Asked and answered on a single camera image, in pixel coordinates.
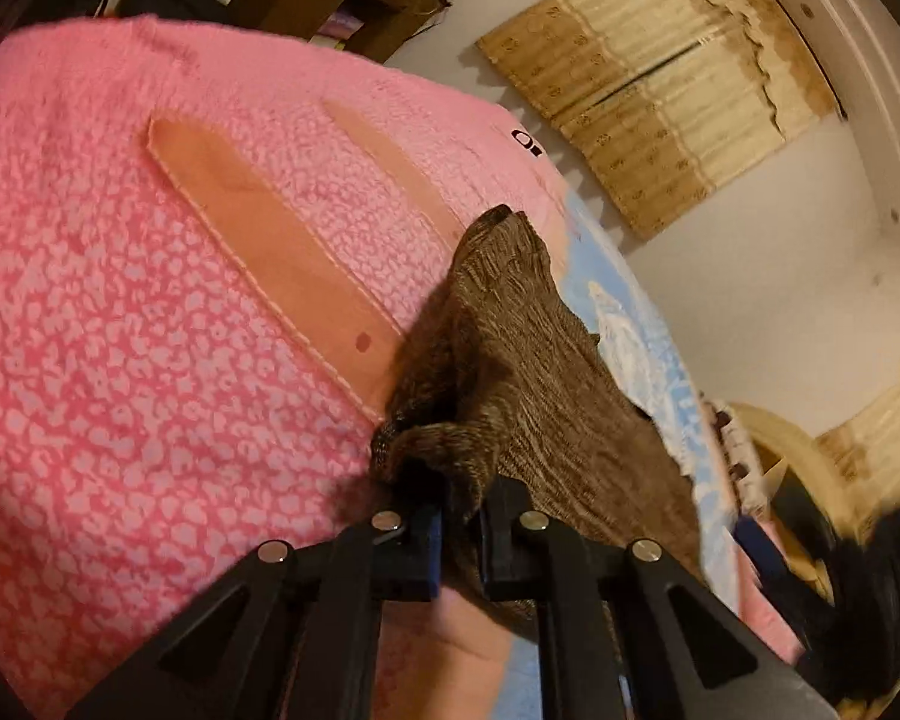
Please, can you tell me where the pink pillow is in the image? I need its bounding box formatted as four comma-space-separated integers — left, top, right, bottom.
731, 515, 805, 665

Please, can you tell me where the cream wooden headboard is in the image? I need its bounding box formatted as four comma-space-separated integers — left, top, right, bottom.
730, 403, 865, 601

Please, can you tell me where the pink fleece blanket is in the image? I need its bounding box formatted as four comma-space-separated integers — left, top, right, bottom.
0, 18, 567, 718

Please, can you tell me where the beige patterned window curtain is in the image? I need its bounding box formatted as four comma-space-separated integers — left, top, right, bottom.
478, 0, 837, 241

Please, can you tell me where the blue polka dot bedsheet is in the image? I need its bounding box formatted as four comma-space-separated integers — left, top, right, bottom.
494, 190, 745, 720

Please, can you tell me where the brown knitted sweater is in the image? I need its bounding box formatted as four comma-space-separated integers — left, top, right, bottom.
370, 205, 704, 577

